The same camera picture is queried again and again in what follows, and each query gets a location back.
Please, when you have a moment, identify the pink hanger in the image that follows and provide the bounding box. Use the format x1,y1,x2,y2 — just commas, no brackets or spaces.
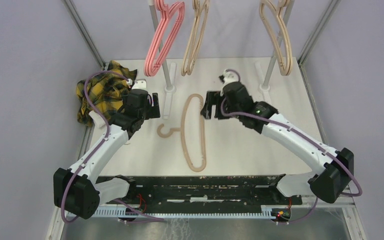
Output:
148,0,186,77
148,0,183,77
143,0,185,77

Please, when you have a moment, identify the beige hanger hung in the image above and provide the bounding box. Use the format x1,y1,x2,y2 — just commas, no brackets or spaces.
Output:
265,0,293,76
259,0,293,76

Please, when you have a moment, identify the beige hanger with left hook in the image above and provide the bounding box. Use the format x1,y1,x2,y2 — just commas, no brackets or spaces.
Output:
156,93,207,173

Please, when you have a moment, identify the beige hanger bottom large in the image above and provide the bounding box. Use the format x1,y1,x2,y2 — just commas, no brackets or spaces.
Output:
185,0,211,76

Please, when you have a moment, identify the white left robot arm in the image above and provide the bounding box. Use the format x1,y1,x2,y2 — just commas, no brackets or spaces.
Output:
53,89,161,219

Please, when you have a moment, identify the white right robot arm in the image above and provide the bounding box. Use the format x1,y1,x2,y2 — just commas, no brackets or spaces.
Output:
200,81,355,204

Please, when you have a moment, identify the left white rack foot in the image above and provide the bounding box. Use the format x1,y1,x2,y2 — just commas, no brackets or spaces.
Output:
162,62,177,120

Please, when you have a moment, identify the white rack foot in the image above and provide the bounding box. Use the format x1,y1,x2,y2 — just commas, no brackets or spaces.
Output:
254,61,274,104
162,62,177,120

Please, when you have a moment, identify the right white rack foot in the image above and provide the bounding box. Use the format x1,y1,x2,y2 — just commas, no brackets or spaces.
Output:
254,61,274,104

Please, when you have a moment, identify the right grey rack pole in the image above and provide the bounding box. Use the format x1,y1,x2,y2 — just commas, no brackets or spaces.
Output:
259,0,295,90

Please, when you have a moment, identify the grey rack pole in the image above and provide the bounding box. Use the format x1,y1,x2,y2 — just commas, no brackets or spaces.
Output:
148,0,174,92
259,0,295,90

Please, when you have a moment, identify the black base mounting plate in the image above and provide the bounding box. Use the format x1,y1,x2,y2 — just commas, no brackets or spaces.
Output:
95,174,303,215

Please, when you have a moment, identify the left grey rack pole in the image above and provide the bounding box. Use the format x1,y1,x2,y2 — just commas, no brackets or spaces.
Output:
148,0,174,92

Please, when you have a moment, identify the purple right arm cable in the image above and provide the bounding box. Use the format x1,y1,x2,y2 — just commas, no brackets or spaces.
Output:
220,68,363,225

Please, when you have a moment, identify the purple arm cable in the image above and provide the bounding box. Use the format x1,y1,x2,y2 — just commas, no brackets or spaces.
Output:
60,70,133,224
220,68,363,225

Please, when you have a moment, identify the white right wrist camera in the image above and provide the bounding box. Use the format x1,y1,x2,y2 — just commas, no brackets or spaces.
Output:
219,68,241,88

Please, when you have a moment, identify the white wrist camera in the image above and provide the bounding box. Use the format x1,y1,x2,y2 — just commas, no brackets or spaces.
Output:
219,68,241,88
126,78,148,91

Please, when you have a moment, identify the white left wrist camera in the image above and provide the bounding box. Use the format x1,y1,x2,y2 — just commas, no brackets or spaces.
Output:
126,78,148,91

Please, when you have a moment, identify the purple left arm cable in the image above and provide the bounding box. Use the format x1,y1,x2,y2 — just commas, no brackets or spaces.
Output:
60,70,133,224

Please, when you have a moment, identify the white slotted cable duct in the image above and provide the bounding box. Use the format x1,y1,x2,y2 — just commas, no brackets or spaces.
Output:
92,205,285,220

